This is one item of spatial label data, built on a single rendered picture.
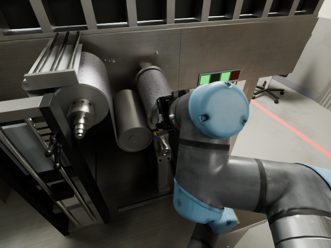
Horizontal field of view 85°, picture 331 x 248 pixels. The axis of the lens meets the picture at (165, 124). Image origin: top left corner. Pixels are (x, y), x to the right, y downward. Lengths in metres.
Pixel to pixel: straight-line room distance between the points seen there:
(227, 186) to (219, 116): 0.09
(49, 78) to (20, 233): 0.62
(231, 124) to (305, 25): 1.06
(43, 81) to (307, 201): 0.50
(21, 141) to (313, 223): 0.52
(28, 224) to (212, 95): 0.84
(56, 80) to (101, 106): 0.14
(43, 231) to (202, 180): 0.73
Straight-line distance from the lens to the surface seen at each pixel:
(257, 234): 1.86
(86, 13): 0.79
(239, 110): 0.24
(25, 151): 0.52
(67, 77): 0.47
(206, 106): 0.22
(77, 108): 0.49
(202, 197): 0.26
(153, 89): 0.64
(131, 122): 0.62
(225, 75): 1.05
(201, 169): 0.25
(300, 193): 0.28
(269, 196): 0.27
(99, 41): 0.80
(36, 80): 0.49
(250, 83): 1.45
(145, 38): 0.82
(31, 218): 0.94
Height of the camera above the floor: 1.63
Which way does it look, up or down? 41 degrees down
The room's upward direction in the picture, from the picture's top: straight up
